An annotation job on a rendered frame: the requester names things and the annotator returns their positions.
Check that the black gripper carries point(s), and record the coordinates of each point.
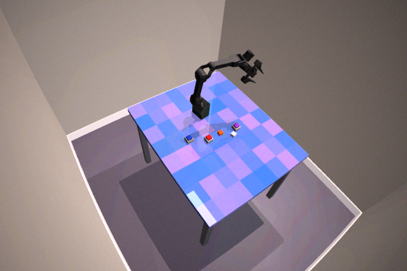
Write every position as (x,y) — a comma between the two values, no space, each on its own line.
(258,64)

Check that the purple button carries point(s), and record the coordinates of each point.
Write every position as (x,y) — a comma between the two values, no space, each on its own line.
(236,127)

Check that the blue button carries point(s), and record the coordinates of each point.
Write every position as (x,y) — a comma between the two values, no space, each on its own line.
(189,139)

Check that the red button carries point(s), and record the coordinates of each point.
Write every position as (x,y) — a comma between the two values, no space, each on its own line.
(208,138)

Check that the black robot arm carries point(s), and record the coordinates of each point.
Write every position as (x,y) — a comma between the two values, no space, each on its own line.
(236,60)

